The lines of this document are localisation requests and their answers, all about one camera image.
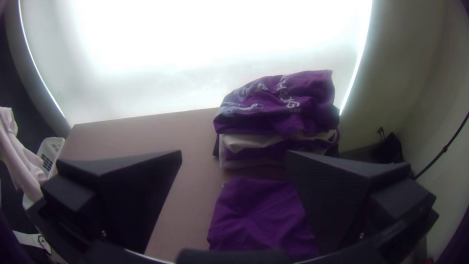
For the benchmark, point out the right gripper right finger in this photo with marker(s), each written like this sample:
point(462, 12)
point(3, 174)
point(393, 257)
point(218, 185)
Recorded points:
point(329, 194)

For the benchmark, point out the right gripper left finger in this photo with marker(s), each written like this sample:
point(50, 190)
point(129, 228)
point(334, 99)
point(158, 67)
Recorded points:
point(121, 190)

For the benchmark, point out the white t-shirt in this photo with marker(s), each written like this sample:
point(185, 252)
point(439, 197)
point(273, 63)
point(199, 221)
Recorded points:
point(18, 157)

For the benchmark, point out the black bag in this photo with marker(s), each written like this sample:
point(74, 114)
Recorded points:
point(389, 149)

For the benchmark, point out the pile of folded clothes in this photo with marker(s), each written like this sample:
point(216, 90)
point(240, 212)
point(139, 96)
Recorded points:
point(256, 216)
point(278, 106)

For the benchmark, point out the white laundry basket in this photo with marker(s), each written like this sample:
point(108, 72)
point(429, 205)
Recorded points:
point(55, 146)

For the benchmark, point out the black tripod stand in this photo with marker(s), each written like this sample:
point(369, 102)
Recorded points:
point(444, 149)

